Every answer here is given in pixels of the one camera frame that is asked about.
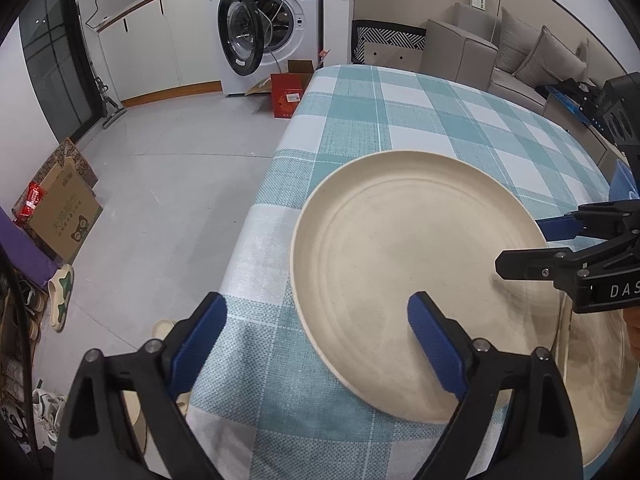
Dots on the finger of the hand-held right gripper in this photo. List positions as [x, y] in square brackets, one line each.
[555, 227]
[530, 262]

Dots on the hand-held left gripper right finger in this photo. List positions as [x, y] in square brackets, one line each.
[435, 345]

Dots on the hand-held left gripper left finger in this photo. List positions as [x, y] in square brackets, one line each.
[200, 340]

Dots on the blue bowl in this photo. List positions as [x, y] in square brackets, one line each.
[622, 182]

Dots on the cream plate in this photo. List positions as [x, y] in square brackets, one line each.
[595, 385]
[400, 240]

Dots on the person's right hand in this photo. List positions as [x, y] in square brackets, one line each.
[634, 332]

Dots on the grey side cabinet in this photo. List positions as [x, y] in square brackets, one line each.
[570, 127]

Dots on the green cream slipper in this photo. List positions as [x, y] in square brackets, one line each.
[61, 300]

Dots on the white green sneaker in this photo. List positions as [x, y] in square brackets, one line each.
[50, 410]

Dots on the grey cushion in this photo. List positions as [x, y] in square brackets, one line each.
[550, 60]
[515, 40]

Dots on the brown cardboard box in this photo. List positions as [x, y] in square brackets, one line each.
[65, 215]

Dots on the shoe rack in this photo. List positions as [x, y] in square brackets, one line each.
[12, 360]

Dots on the teal checked tablecloth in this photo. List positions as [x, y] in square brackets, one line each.
[400, 110]

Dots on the purple cloth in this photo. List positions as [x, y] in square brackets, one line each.
[25, 255]

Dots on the grey sofa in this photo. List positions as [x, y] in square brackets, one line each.
[450, 50]

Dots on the red packet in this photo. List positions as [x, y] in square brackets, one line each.
[30, 202]

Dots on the patterned cardboard box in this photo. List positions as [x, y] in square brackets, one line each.
[70, 152]

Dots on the floor mop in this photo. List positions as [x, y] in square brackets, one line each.
[114, 116]

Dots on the black white patterned chair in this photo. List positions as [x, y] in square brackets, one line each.
[385, 37]

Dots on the red cardboard box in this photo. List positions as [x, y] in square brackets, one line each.
[287, 95]

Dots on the white kitchen base cabinets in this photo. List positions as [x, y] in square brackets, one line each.
[150, 45]

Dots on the black framed glass door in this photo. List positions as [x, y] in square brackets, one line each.
[55, 60]

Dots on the white washing machine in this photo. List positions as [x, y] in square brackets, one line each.
[300, 5]

